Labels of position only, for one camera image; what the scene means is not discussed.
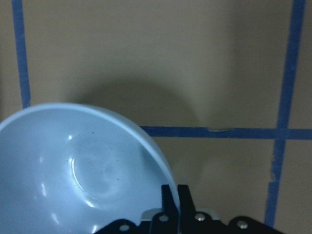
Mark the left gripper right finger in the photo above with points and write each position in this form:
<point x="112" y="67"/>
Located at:
<point x="192" y="221"/>

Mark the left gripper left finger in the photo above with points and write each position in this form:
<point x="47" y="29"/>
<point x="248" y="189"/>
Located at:
<point x="166" y="221"/>

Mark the blue bowl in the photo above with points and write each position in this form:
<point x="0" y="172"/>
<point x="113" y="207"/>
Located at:
<point x="72" y="169"/>

